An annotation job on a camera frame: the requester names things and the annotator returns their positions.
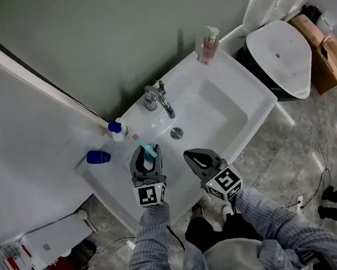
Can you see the white basin on dark base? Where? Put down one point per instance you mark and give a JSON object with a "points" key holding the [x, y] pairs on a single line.
{"points": [[282, 55]]}

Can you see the white power strip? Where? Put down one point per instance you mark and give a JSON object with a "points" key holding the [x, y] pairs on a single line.
{"points": [[299, 202]]}

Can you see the white pump bottle blue cap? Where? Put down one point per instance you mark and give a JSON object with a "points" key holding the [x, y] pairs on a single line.
{"points": [[118, 133]]}

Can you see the person's right leg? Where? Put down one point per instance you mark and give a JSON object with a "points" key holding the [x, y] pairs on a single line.
{"points": [[242, 226]]}

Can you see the teal tube with pink cap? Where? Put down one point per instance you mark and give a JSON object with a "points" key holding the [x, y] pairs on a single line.
{"points": [[147, 151]]}

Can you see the white vanity table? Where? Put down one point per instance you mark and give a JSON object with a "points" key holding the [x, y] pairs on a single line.
{"points": [[240, 77]]}

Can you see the white bin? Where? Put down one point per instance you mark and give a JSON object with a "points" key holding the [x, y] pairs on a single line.
{"points": [[326, 21]]}

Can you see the black bag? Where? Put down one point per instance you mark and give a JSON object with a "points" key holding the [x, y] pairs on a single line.
{"points": [[83, 251]]}

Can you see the white door stopper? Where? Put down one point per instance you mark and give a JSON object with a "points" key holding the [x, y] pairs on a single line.
{"points": [[82, 214]]}

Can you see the pink pump soap bottle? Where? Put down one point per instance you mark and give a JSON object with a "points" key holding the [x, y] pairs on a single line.
{"points": [[209, 48]]}

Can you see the chrome sink drain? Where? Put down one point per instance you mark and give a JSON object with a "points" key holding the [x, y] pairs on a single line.
{"points": [[176, 132]]}

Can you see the person's torso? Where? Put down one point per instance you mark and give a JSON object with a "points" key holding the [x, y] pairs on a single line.
{"points": [[237, 261]]}

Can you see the chrome faucet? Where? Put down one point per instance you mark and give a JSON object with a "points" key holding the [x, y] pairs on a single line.
{"points": [[162, 100]]}

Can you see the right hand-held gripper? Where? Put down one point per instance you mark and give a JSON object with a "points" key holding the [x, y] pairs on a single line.
{"points": [[223, 182]]}

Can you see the small cardboard box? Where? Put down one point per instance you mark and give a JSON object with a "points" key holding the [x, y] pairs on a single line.
{"points": [[306, 29]]}

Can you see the person's left leg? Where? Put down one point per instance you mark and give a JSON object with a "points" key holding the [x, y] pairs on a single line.
{"points": [[201, 232]]}

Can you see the white box appliance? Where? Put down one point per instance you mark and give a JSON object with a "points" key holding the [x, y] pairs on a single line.
{"points": [[60, 239]]}

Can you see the person's right forearm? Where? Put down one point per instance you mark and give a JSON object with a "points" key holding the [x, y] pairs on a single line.
{"points": [[268, 214]]}

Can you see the dark bag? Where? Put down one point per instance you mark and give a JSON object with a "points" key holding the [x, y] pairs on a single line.
{"points": [[312, 12]]}

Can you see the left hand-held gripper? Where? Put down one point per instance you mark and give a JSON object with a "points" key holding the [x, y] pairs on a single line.
{"points": [[149, 194]]}

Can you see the person's left forearm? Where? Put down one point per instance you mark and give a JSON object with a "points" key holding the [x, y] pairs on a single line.
{"points": [[151, 246]]}

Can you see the large cardboard box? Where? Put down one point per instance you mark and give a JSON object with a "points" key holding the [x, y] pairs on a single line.
{"points": [[328, 71]]}

